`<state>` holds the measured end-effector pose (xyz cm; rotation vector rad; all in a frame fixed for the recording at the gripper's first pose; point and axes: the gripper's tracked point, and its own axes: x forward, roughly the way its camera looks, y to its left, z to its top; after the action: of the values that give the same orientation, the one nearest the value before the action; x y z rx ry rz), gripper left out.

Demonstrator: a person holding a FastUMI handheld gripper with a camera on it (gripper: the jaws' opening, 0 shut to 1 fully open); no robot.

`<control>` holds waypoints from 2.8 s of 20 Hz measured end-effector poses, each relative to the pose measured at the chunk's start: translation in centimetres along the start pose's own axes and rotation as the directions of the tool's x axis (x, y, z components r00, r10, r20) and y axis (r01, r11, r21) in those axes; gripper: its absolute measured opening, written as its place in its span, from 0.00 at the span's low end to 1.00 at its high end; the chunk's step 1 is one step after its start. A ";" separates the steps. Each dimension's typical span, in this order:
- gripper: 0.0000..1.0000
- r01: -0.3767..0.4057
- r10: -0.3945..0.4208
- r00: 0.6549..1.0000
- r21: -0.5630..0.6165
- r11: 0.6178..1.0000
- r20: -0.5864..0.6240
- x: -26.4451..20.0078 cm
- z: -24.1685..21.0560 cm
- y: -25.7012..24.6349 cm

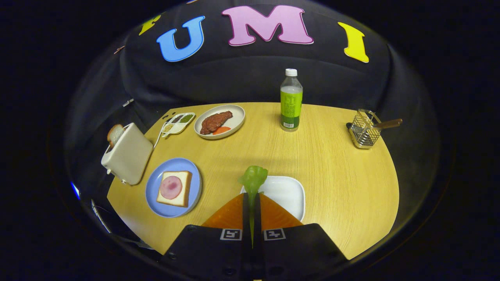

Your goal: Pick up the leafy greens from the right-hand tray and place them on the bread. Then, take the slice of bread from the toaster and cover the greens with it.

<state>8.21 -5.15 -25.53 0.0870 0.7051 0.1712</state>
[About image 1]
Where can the round white plate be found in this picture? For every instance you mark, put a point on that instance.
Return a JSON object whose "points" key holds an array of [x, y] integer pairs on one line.
{"points": [[236, 117]]}

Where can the white divided bean dish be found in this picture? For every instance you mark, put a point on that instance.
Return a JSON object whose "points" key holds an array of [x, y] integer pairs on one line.
{"points": [[177, 127]]}

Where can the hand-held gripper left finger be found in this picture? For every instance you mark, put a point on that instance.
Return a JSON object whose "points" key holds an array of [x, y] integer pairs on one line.
{"points": [[211, 249]]}

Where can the brown meat steak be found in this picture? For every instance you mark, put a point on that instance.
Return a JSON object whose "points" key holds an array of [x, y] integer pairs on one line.
{"points": [[215, 121]]}

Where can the black backdrop cloth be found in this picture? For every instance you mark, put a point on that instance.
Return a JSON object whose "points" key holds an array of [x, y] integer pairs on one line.
{"points": [[242, 78]]}

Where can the orange carrot slice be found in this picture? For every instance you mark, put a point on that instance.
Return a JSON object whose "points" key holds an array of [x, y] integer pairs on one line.
{"points": [[222, 130]]}

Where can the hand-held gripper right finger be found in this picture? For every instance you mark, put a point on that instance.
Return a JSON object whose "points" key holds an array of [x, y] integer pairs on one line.
{"points": [[297, 249]]}

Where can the green drink bottle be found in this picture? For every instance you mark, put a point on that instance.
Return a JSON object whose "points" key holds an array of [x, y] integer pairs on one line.
{"points": [[291, 105]]}

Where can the white clip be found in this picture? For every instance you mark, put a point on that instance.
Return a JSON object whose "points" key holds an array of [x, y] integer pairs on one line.
{"points": [[127, 102]]}

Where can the pink ham slice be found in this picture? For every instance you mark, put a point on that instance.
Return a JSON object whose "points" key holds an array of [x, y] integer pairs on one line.
{"points": [[171, 187]]}

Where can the white rectangular plate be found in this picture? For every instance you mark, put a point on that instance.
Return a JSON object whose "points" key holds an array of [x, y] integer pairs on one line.
{"points": [[285, 193]]}

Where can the white bread slice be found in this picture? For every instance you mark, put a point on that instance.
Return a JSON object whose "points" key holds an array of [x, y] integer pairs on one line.
{"points": [[185, 187]]}

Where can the white toaster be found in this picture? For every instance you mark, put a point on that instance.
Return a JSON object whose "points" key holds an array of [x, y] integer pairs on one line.
{"points": [[131, 156]]}

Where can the toasted bread slice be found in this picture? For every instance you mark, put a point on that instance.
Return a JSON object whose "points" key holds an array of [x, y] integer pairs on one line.
{"points": [[115, 134]]}

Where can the blue round plate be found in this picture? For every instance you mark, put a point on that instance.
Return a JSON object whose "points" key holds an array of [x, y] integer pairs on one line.
{"points": [[154, 187]]}

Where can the pink clip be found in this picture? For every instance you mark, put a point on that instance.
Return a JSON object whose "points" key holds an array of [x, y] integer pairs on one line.
{"points": [[119, 49]]}

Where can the green lettuce leaf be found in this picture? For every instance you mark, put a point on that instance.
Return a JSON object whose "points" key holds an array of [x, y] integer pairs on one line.
{"points": [[254, 177]]}

